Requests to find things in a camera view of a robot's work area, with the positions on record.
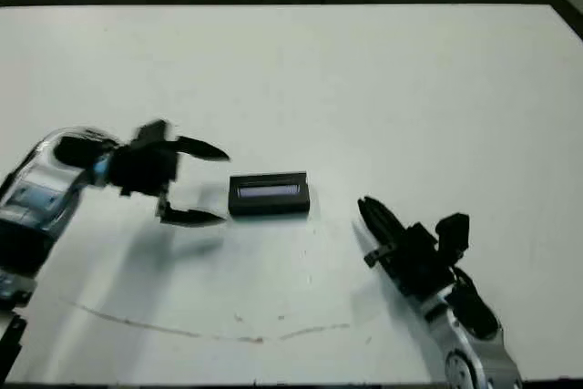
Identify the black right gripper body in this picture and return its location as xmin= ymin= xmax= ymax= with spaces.
xmin=363 ymin=222 xmax=457 ymax=301

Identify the black box lid with stripe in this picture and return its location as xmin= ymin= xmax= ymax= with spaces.
xmin=227 ymin=170 xmax=312 ymax=219

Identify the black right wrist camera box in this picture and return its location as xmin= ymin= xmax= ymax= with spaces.
xmin=434 ymin=211 xmax=471 ymax=265

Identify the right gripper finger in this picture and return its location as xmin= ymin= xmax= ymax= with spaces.
xmin=363 ymin=196 xmax=412 ymax=246
xmin=357 ymin=197 xmax=398 ymax=254

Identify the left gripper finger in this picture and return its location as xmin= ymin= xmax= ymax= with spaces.
xmin=160 ymin=206 xmax=229 ymax=229
xmin=175 ymin=135 xmax=232 ymax=163

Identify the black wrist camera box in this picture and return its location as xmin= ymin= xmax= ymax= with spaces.
xmin=130 ymin=118 xmax=170 ymax=143
xmin=434 ymin=211 xmax=471 ymax=265

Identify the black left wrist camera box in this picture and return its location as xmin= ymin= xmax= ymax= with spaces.
xmin=130 ymin=118 xmax=170 ymax=143

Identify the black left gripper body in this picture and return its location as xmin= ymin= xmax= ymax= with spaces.
xmin=107 ymin=136 xmax=182 ymax=221

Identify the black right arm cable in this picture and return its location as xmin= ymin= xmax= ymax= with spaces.
xmin=448 ymin=264 xmax=486 ymax=315

